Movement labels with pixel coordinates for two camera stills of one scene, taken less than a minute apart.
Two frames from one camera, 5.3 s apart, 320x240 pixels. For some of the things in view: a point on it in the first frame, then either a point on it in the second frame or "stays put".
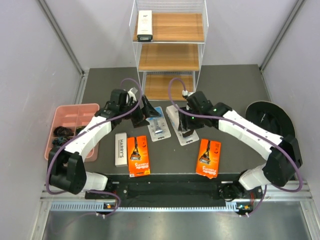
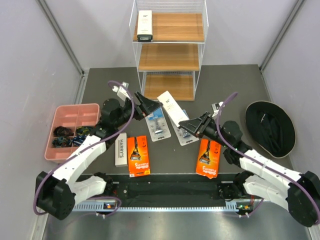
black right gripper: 185,124 -> 198,126
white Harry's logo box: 121,149 stays put
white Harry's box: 144,26 stays put
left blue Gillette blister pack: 158,128 stays put
